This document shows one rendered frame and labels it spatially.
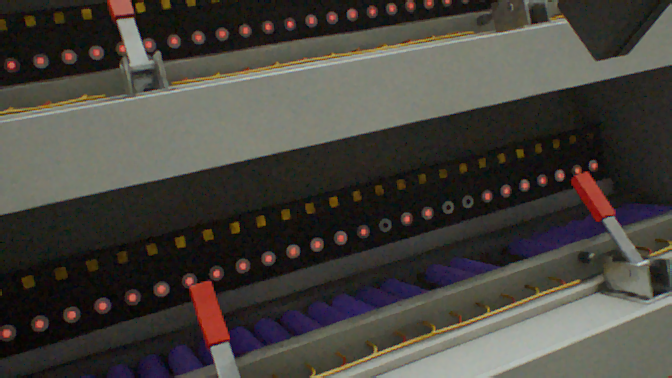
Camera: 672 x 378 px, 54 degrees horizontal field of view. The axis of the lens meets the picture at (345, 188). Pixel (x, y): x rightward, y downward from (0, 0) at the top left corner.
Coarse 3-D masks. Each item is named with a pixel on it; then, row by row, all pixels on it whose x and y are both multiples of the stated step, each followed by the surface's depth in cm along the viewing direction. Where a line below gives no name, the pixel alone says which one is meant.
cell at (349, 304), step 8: (336, 296) 49; (344, 296) 49; (352, 296) 48; (336, 304) 49; (344, 304) 47; (352, 304) 47; (360, 304) 46; (368, 304) 46; (344, 312) 47; (352, 312) 46; (360, 312) 45
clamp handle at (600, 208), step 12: (576, 180) 45; (588, 180) 45; (588, 192) 44; (600, 192) 45; (588, 204) 44; (600, 204) 44; (600, 216) 44; (612, 216) 44; (612, 228) 43; (624, 240) 43; (624, 252) 42; (636, 252) 43; (636, 264) 42
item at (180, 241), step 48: (528, 144) 60; (576, 144) 62; (336, 192) 53; (384, 192) 54; (432, 192) 56; (480, 192) 58; (528, 192) 60; (144, 240) 47; (192, 240) 48; (240, 240) 50; (288, 240) 51; (384, 240) 55; (0, 288) 44; (48, 288) 45; (96, 288) 46; (144, 288) 47; (48, 336) 45
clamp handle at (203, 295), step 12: (192, 288) 35; (204, 288) 35; (192, 300) 36; (204, 300) 35; (216, 300) 35; (204, 312) 35; (216, 312) 35; (204, 324) 34; (216, 324) 34; (204, 336) 34; (216, 336) 34; (228, 336) 34; (216, 348) 34; (228, 348) 34; (216, 360) 34; (228, 360) 34; (228, 372) 33
